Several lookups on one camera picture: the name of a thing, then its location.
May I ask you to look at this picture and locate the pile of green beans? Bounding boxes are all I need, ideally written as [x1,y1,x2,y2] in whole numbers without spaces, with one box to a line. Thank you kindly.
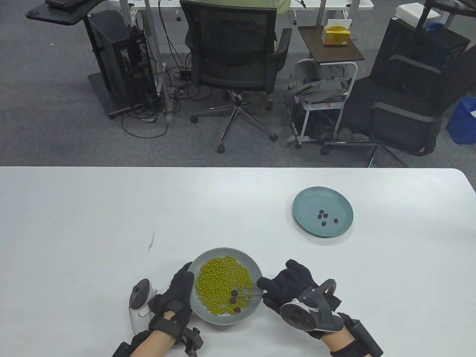
[195,256,254,316]

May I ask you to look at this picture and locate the brown side table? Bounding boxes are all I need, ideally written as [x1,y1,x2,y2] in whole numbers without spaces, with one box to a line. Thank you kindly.
[297,25,366,62]

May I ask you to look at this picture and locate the metal tweezers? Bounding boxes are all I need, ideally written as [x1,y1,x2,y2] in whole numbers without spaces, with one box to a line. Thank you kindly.
[231,287,265,298]

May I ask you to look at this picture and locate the black keyboard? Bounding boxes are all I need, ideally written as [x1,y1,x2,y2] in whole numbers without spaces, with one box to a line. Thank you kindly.
[45,0,88,10]

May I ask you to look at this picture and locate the bundle of black cables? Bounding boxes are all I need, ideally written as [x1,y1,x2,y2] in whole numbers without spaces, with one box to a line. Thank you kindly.
[121,0,209,139]

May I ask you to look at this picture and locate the person's left forearm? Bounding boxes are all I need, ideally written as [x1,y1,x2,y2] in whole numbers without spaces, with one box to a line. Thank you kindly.
[132,329,177,357]

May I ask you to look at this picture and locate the black side desk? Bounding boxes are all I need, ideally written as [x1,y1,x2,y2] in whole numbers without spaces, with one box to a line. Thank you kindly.
[25,0,164,119]

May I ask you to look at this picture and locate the person's right hand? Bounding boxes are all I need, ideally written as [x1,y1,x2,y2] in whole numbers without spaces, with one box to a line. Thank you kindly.
[257,259,352,340]

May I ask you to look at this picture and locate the black computer tower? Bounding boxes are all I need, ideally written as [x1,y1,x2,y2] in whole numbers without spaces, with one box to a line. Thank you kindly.
[87,9,160,110]

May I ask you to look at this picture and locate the black mesh office chair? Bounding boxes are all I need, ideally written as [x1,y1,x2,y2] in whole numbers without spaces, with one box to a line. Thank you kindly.
[180,0,292,154]

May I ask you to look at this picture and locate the white box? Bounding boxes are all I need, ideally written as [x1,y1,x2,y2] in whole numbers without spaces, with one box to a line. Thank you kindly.
[395,3,440,23]

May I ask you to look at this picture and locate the teal plate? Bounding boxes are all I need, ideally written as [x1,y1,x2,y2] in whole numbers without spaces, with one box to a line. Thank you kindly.
[292,186,354,238]

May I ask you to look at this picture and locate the grey jacket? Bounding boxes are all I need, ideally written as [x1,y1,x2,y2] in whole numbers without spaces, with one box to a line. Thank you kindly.
[284,61,354,104]

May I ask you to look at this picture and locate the black lounge chair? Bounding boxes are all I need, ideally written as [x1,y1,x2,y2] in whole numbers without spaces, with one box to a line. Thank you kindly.
[321,46,476,168]

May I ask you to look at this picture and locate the black wrist camera rig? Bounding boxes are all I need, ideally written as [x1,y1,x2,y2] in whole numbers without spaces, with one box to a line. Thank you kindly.
[337,312,383,357]
[113,327,204,357]

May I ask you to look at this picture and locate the blue bin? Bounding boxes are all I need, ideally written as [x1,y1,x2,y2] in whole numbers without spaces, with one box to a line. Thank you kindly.
[446,96,476,145]

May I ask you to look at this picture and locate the white office desk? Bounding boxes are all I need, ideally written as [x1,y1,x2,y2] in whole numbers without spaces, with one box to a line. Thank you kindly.
[119,0,374,114]

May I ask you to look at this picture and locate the yellow tissue box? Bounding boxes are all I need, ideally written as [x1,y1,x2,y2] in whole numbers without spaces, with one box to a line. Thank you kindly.
[321,19,352,46]

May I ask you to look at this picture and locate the grey plate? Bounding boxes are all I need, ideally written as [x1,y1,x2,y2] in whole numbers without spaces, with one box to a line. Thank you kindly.
[188,247,263,326]

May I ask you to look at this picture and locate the grey white handheld controller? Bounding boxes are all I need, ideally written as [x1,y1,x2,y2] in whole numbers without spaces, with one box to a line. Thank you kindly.
[280,278,344,332]
[129,278,158,334]

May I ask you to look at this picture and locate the white metal cart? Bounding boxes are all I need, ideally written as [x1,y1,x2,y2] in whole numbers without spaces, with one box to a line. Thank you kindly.
[288,59,359,149]

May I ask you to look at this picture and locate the person's left hand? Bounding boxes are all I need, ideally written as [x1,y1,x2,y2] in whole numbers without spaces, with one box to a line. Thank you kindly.
[148,261,195,335]

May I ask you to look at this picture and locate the person's right forearm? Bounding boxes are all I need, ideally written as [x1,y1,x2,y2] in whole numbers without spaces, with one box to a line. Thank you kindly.
[322,327,357,357]

